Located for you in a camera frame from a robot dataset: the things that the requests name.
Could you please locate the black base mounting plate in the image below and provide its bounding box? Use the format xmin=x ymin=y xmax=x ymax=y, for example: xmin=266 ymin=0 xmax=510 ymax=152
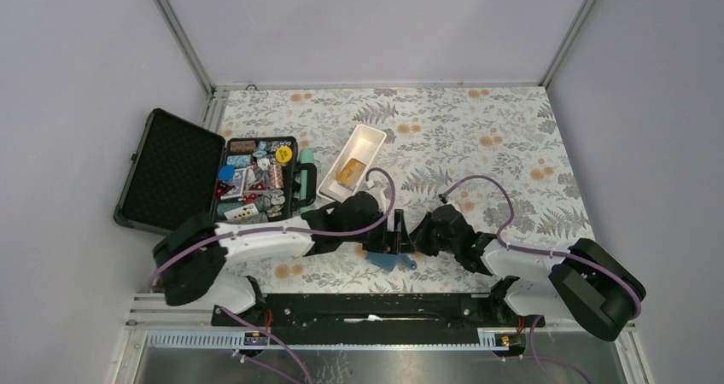
xmin=212 ymin=294 xmax=534 ymax=348

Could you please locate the blue leather card holder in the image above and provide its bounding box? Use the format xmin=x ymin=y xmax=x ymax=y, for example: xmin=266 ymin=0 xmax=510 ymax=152
xmin=366 ymin=252 xmax=417 ymax=272

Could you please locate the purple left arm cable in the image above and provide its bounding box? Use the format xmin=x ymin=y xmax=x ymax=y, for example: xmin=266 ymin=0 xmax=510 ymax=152
xmin=148 ymin=167 xmax=397 ymax=384

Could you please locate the floral patterned table mat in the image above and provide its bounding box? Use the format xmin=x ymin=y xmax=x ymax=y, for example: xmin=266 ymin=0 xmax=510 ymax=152
xmin=201 ymin=86 xmax=613 ymax=295

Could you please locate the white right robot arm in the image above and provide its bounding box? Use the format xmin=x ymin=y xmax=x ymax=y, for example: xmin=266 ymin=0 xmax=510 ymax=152
xmin=406 ymin=205 xmax=646 ymax=341

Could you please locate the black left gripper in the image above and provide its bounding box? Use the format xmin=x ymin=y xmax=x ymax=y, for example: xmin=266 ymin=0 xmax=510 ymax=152
xmin=343 ymin=209 xmax=415 ymax=255

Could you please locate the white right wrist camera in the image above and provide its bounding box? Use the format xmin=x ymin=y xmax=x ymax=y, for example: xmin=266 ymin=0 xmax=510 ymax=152
xmin=438 ymin=191 xmax=454 ymax=205

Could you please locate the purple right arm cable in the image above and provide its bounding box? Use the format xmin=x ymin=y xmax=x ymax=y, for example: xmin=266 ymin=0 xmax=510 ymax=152
xmin=438 ymin=175 xmax=646 ymax=384

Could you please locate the mint green case handle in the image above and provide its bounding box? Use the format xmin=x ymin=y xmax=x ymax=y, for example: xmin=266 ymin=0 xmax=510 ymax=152
xmin=299 ymin=148 xmax=318 ymax=213

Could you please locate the white rectangular plastic tray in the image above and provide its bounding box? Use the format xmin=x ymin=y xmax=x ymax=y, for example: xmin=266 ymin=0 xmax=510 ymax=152
xmin=317 ymin=124 xmax=387 ymax=202

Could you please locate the gold credit card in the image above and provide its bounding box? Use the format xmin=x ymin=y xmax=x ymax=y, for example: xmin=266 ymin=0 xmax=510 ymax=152
xmin=336 ymin=158 xmax=366 ymax=189

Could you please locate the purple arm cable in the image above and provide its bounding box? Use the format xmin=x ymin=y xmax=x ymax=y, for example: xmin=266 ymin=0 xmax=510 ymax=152
xmin=148 ymin=167 xmax=397 ymax=384
xmin=438 ymin=175 xmax=646 ymax=384

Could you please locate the blue round poker chip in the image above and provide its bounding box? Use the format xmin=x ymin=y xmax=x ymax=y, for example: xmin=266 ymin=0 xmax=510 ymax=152
xmin=218 ymin=165 xmax=236 ymax=182

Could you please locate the yellow round poker chip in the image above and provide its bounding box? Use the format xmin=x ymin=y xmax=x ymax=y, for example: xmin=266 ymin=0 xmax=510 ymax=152
xmin=275 ymin=145 xmax=294 ymax=164

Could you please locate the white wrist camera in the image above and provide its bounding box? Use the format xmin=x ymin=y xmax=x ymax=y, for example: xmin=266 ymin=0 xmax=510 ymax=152
xmin=365 ymin=180 xmax=390 ymax=211
xmin=438 ymin=191 xmax=454 ymax=205

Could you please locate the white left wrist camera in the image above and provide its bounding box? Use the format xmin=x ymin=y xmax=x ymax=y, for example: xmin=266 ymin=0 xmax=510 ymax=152
xmin=365 ymin=180 xmax=390 ymax=211

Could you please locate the black open carrying case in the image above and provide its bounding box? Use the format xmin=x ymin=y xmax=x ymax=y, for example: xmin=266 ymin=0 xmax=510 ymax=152
xmin=113 ymin=108 xmax=301 ymax=247

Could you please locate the playing card deck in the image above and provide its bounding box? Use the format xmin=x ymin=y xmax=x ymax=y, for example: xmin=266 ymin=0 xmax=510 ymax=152
xmin=224 ymin=204 xmax=260 ymax=220

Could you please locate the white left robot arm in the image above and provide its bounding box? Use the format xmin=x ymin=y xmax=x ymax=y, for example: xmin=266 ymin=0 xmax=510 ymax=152
xmin=152 ymin=191 xmax=395 ymax=325

